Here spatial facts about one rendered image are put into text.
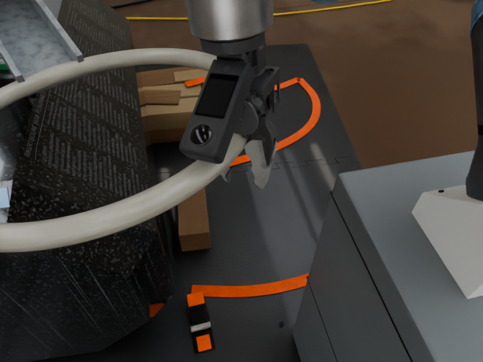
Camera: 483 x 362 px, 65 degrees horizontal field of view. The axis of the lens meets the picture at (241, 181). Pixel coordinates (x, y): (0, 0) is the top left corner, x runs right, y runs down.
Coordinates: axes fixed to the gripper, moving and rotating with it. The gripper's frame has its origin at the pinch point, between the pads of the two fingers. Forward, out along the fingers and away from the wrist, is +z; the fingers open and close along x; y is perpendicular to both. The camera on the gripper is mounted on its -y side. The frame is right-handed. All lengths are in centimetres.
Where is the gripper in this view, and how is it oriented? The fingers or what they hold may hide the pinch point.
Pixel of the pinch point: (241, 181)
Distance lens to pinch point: 52.9
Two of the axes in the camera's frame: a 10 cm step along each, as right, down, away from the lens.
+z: 1.0, 7.5, 6.5
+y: 4.0, -6.3, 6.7
